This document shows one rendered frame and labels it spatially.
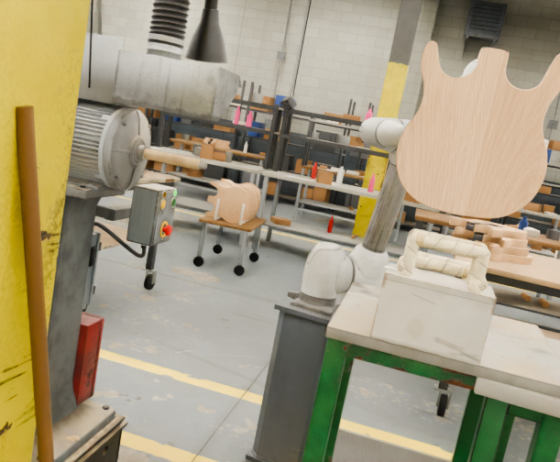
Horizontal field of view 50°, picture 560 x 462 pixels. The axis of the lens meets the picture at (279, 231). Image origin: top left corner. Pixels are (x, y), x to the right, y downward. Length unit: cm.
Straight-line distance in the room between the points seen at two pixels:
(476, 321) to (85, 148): 118
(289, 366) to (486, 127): 139
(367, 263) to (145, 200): 96
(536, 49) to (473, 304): 1163
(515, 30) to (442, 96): 1152
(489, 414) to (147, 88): 124
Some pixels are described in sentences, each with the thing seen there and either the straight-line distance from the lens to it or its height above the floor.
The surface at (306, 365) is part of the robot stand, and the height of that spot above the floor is 49.
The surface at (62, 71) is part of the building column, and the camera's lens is 92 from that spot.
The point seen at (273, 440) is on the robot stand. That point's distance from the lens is 267.
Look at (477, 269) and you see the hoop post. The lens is 151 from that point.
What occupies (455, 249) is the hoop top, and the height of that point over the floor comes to 119.
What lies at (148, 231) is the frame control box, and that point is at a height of 97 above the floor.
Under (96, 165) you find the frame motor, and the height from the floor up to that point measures 120.
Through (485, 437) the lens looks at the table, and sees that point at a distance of 167.
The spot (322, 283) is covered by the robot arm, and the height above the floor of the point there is 82.
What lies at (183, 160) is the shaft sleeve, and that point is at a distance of 181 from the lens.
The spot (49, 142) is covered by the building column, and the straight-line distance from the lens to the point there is 91.
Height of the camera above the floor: 140
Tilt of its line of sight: 9 degrees down
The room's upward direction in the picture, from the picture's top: 11 degrees clockwise
